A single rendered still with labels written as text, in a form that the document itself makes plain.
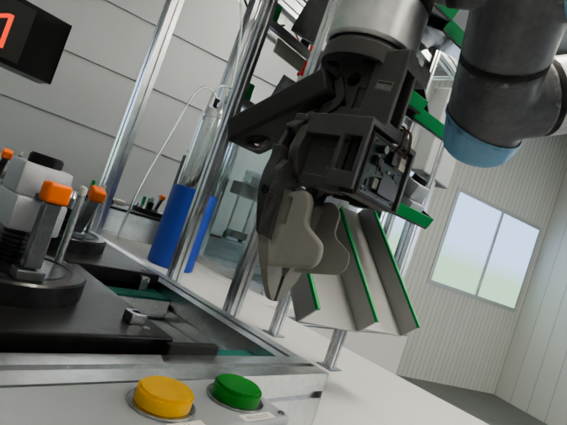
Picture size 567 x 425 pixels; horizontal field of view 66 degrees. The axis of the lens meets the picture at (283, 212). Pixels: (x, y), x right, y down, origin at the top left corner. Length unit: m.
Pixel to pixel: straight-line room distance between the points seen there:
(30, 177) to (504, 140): 0.43
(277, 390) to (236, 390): 0.12
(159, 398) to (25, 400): 0.08
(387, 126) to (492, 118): 0.14
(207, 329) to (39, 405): 0.35
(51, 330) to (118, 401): 0.09
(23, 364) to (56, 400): 0.05
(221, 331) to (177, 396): 0.28
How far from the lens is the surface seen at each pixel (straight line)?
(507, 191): 5.88
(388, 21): 0.36
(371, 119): 0.31
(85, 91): 3.59
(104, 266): 0.68
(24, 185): 0.45
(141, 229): 1.89
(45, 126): 3.57
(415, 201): 0.82
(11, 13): 0.57
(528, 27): 0.40
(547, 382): 6.19
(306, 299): 0.61
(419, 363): 5.44
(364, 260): 0.87
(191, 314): 0.65
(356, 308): 0.71
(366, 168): 0.32
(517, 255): 6.15
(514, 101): 0.44
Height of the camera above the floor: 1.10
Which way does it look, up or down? 2 degrees up
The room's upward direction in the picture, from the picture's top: 19 degrees clockwise
